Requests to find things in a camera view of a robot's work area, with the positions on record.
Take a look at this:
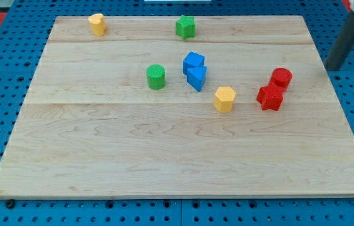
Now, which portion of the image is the red cylinder block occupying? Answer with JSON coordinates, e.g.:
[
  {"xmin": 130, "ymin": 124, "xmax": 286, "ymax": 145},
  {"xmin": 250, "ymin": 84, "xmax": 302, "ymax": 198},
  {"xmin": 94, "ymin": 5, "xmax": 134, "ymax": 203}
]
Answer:
[{"xmin": 269, "ymin": 68, "xmax": 292, "ymax": 92}]

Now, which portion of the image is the green star block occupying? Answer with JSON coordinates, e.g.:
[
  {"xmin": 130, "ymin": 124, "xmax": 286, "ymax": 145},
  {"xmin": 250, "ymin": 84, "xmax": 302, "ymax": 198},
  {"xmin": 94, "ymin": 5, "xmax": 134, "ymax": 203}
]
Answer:
[{"xmin": 175, "ymin": 15, "xmax": 196, "ymax": 40}]

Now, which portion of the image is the red star block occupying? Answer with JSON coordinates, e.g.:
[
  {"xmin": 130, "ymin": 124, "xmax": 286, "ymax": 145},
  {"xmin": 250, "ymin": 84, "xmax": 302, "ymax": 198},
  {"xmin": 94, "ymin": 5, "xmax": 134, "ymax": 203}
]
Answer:
[{"xmin": 256, "ymin": 84, "xmax": 284, "ymax": 111}]

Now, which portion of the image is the blue triangle block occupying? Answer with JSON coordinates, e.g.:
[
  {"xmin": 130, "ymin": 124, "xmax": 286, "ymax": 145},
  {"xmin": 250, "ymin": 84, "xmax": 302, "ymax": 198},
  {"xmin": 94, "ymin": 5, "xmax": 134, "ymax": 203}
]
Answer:
[{"xmin": 186, "ymin": 66, "xmax": 207, "ymax": 92}]

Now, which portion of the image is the green cylinder block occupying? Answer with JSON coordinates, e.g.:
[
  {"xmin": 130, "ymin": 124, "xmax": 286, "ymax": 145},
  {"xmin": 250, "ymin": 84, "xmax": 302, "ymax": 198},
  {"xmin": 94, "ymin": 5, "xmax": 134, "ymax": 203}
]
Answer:
[{"xmin": 146, "ymin": 64, "xmax": 166, "ymax": 90}]

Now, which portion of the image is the yellow hexagon block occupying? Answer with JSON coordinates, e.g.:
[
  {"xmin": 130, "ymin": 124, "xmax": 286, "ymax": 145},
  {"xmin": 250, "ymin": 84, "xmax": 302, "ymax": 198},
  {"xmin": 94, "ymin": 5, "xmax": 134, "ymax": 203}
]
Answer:
[{"xmin": 213, "ymin": 86, "xmax": 236, "ymax": 112}]

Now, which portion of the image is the blue cube block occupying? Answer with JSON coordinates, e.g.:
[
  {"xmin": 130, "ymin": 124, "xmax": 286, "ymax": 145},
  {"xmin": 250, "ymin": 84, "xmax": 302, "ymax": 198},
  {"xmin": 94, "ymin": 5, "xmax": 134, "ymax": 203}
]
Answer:
[{"xmin": 183, "ymin": 51, "xmax": 205, "ymax": 75}]

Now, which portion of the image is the light wooden board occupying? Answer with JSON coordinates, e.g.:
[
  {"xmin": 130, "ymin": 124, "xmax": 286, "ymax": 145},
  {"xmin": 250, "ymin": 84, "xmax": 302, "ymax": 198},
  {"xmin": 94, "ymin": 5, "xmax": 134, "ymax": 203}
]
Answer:
[{"xmin": 0, "ymin": 16, "xmax": 354, "ymax": 200}]

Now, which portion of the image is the yellow heart block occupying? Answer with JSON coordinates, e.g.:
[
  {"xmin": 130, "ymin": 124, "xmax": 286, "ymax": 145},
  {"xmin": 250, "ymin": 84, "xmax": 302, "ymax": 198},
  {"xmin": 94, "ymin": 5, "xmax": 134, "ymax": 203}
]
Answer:
[{"xmin": 88, "ymin": 13, "xmax": 107, "ymax": 36}]

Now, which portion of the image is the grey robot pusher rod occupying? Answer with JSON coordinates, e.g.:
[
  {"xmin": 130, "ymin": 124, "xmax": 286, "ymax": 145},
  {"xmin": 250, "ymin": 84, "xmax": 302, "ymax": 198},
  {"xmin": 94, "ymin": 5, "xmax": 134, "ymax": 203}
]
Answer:
[{"xmin": 324, "ymin": 11, "xmax": 354, "ymax": 71}]

